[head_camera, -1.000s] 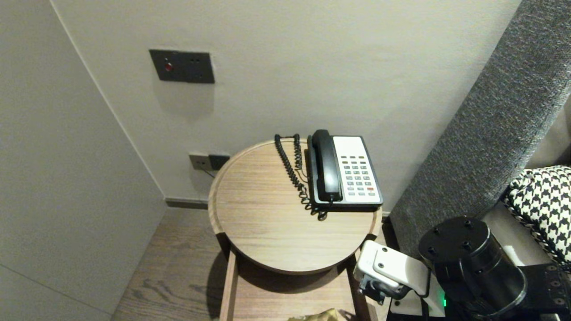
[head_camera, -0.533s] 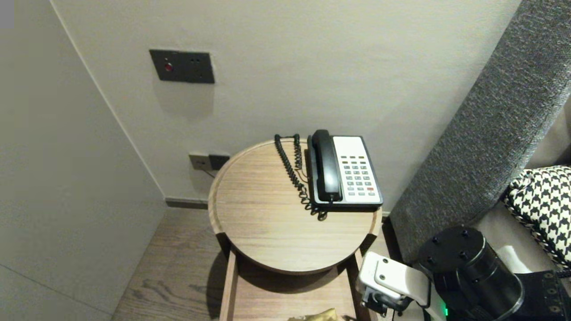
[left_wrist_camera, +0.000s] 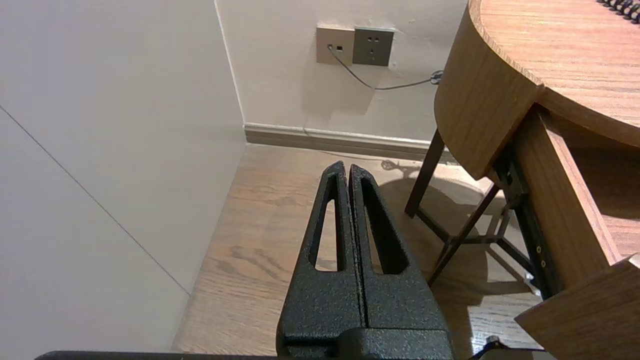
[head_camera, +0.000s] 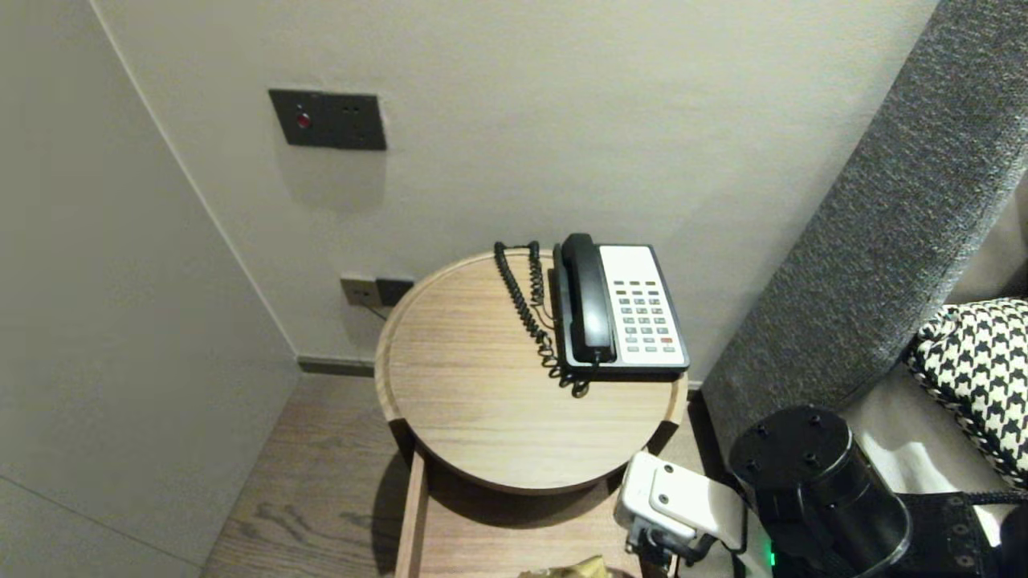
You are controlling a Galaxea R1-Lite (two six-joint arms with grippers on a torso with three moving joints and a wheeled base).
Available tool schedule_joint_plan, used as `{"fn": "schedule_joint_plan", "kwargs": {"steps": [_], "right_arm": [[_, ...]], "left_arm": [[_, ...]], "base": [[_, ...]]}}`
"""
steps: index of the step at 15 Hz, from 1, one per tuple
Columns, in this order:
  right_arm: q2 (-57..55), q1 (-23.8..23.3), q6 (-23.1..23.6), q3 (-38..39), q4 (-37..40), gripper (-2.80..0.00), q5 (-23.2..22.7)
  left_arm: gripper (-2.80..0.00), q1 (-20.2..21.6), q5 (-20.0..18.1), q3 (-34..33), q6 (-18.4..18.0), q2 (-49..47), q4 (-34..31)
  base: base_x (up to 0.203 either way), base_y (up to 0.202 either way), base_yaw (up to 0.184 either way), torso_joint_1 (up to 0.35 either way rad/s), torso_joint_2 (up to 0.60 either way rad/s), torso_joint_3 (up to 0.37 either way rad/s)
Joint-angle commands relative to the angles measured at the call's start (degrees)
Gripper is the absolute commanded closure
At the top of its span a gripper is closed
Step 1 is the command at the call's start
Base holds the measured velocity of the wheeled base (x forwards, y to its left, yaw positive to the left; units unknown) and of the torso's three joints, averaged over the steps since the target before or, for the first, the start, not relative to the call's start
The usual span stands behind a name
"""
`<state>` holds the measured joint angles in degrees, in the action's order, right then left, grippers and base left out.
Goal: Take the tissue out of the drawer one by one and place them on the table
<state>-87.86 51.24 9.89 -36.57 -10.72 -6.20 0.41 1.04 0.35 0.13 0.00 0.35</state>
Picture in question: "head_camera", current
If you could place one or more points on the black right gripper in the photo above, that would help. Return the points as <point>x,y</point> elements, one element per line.
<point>819,498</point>

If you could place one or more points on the gold tissue pack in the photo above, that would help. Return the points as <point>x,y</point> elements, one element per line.
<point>578,568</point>

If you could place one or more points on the curved wooden nightstand drawer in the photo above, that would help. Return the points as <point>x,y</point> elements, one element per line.
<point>414,522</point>

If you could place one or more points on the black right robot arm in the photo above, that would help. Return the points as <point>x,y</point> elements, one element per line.
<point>956,538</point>

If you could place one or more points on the white bed sheet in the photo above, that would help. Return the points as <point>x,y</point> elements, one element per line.
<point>907,449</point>

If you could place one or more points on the black white houndstooth pillow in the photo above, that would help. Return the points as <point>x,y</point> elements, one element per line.
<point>980,377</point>

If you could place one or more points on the grey fabric headboard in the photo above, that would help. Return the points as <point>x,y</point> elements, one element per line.
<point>883,241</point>

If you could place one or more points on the black and white telephone base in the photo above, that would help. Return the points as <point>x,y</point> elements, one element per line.
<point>642,273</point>

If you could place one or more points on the black telephone handset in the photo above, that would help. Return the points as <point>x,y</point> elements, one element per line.
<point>588,297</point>

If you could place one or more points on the round wooden nightstand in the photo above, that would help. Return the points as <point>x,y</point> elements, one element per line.
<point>482,385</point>

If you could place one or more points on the thin black phone line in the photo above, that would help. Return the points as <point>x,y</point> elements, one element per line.
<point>377,312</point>

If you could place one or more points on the dark wall socket plate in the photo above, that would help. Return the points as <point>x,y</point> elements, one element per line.
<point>395,291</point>

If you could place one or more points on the beige wall socket plate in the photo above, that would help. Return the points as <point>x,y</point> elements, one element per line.
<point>357,292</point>

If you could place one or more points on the dark wall switch panel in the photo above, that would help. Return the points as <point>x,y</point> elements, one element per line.
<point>329,120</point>

